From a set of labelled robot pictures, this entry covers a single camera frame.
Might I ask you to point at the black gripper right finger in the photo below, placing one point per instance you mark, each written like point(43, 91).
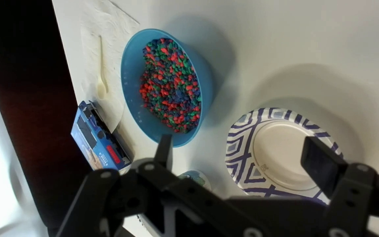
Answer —
point(351, 188)

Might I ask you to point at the colourful beads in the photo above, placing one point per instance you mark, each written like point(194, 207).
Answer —
point(169, 83)

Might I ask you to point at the blue-patterned paper bowl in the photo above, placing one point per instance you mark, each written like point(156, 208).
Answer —
point(276, 149)

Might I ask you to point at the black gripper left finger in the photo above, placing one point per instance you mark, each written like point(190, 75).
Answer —
point(110, 197)

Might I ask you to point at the white plastic spoon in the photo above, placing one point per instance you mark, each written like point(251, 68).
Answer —
point(102, 74)

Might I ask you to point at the blue snack box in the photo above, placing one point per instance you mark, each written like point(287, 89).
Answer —
point(94, 139)

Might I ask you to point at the small round teal-rimmed object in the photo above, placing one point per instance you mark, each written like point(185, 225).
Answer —
point(196, 176)

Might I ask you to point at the blue plastic bowl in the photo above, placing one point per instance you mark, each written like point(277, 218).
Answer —
point(131, 79)

